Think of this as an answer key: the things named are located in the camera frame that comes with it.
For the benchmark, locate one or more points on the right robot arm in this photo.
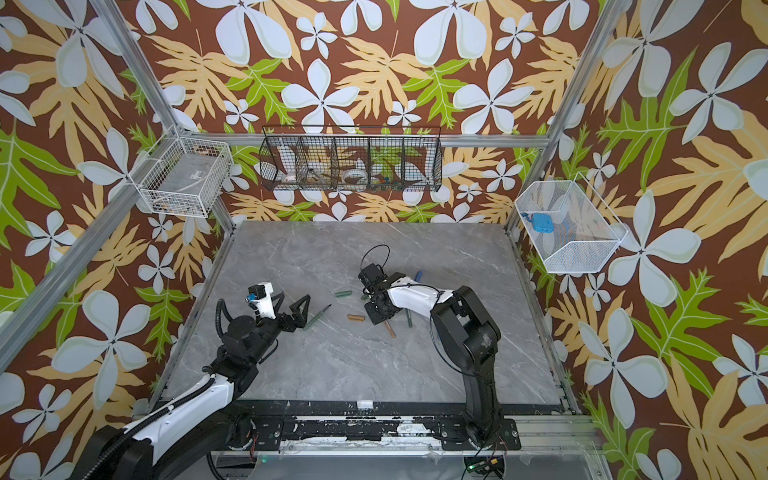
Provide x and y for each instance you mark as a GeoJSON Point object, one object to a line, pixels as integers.
{"type": "Point", "coordinates": [468, 334]}

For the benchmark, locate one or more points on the green pen left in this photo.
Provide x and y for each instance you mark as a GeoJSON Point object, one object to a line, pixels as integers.
{"type": "Point", "coordinates": [316, 317]}

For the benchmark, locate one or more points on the white mesh basket right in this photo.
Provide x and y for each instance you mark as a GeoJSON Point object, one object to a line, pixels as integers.
{"type": "Point", "coordinates": [587, 230]}

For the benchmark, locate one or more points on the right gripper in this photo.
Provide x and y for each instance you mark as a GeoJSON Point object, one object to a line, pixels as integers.
{"type": "Point", "coordinates": [378, 294]}

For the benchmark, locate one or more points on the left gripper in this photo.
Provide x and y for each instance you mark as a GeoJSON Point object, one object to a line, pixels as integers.
{"type": "Point", "coordinates": [299, 319]}

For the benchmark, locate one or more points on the electronics board with led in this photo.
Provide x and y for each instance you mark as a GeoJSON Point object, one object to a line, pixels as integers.
{"type": "Point", "coordinates": [483, 467]}

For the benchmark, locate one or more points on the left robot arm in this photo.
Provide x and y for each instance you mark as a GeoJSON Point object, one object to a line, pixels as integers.
{"type": "Point", "coordinates": [145, 447]}

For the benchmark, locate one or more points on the brown pen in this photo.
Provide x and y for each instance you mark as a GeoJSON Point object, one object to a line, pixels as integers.
{"type": "Point", "coordinates": [390, 329]}

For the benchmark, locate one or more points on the white wire basket left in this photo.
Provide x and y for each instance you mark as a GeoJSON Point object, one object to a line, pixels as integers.
{"type": "Point", "coordinates": [183, 174]}

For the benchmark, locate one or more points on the black wire basket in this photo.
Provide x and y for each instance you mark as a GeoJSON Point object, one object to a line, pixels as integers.
{"type": "Point", "coordinates": [353, 158]}

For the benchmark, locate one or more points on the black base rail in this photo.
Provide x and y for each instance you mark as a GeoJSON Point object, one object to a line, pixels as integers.
{"type": "Point", "coordinates": [443, 427]}

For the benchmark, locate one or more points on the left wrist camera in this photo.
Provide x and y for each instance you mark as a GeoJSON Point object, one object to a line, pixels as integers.
{"type": "Point", "coordinates": [259, 299]}

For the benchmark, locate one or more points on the blue object in basket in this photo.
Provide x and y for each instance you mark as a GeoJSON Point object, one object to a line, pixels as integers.
{"type": "Point", "coordinates": [541, 223]}

